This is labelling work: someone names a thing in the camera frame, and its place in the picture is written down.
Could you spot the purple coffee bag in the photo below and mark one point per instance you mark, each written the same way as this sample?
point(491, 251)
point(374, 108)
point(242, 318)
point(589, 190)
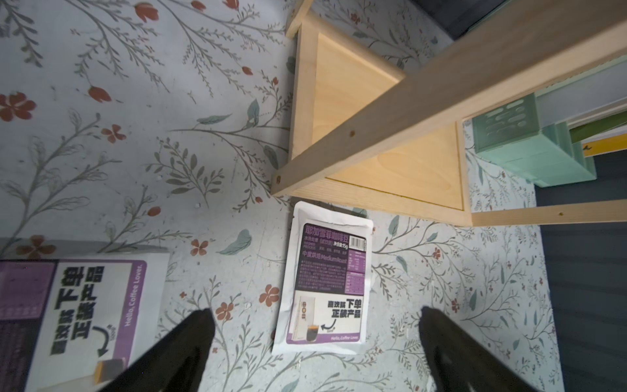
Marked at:
point(327, 282)
point(75, 324)

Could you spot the green file organizer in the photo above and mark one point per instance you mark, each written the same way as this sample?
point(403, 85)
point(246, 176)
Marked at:
point(550, 137)

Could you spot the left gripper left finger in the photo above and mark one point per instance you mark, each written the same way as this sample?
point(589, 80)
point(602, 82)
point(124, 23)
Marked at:
point(176, 363)

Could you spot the purple coffee bag left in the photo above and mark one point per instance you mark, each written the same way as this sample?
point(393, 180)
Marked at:
point(75, 324)

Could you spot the light wooden two-tier shelf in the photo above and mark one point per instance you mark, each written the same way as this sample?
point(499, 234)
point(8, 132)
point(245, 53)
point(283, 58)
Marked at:
point(525, 47)

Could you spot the purple coffee bag centre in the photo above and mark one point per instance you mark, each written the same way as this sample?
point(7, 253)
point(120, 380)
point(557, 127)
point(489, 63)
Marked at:
point(327, 282)

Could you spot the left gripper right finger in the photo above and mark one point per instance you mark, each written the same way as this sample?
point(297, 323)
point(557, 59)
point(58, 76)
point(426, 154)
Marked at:
point(459, 363)

